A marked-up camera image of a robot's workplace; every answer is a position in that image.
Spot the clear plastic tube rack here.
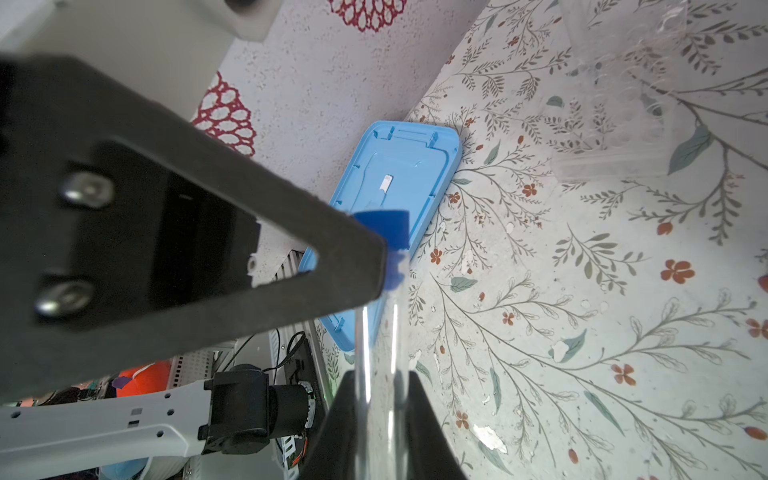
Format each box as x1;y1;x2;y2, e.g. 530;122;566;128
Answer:
547;1;713;182

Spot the test tube blue cap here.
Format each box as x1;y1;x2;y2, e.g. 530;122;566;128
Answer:
354;210;410;479

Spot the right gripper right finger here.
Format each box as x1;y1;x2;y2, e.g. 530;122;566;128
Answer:
398;372;466;479

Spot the blue plastic lid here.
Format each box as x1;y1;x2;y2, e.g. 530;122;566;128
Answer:
298;119;464;353

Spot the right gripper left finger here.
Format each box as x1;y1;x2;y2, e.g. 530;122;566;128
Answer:
300;371;366;480

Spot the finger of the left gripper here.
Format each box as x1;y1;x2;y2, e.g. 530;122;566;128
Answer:
1;54;386;402

